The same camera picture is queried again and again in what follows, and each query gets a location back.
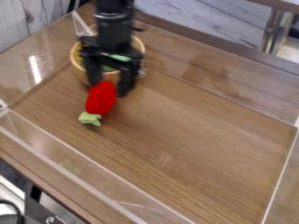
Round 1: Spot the green rectangular block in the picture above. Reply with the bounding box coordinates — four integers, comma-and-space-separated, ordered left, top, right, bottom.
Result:
100, 54, 132, 72

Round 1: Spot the red felt fruit green leaf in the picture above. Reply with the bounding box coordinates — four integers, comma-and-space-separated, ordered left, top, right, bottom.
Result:
79, 81, 117, 127

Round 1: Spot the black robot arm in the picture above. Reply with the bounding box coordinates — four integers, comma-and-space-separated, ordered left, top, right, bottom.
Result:
79, 0, 144, 97

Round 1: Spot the metal table leg background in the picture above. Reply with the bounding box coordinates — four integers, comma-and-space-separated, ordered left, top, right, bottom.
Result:
260, 9, 295, 54

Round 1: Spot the clear acrylic tray wall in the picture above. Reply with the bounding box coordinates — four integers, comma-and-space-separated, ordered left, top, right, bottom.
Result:
0, 17, 299, 224

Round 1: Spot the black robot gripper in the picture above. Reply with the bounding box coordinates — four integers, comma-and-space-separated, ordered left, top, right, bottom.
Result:
79, 11, 144, 97

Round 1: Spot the wooden bowl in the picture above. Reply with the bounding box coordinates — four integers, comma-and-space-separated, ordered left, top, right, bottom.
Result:
69, 36, 145, 85

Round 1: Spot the black metal table frame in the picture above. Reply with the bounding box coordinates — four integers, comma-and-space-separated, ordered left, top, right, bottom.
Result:
24, 185, 77, 224

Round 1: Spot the black cable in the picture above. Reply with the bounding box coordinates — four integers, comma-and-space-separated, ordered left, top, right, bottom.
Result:
0, 199, 27, 224

